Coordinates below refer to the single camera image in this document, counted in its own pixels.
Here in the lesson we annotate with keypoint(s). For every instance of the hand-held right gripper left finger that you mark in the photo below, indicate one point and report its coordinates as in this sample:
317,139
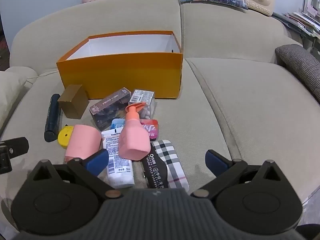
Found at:
97,160

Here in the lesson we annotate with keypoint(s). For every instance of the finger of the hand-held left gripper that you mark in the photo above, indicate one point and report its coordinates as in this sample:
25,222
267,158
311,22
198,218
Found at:
15,146

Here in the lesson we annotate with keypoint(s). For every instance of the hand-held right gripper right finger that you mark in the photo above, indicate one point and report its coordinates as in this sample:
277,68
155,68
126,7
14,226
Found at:
217,161

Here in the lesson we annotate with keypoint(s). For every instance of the white lotion tube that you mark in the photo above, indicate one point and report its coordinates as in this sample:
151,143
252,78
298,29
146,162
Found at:
117,160

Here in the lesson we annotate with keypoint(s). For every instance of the pink cylindrical cup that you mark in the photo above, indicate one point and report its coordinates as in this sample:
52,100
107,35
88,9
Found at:
83,140

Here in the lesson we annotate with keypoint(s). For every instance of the dark blue shampoo bottle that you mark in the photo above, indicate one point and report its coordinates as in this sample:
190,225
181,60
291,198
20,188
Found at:
52,120

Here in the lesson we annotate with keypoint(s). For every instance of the blue snack packet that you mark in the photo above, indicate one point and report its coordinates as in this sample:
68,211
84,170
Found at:
151,130

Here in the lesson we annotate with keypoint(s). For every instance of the brown cardboard box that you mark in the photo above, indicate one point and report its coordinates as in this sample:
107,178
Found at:
72,102

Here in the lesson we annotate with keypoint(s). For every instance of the clear plastic box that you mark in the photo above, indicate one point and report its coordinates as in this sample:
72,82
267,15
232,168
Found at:
147,105

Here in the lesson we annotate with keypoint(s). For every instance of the orange cardboard box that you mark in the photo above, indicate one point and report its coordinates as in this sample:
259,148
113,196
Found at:
125,75

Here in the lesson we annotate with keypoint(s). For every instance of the plaid glasses case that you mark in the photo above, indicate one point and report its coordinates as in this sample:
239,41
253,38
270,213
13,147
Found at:
172,162

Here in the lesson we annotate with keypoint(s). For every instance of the brown photo card box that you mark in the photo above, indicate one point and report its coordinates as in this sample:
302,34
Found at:
107,110

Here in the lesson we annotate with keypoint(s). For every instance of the beige sofa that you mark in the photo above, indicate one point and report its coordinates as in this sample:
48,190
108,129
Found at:
250,100

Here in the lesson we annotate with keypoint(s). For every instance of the grey woven cushion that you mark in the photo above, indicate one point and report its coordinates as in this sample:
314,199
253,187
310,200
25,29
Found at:
300,65

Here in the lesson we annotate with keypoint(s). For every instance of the stack of papers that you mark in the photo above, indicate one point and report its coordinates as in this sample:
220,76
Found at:
305,20

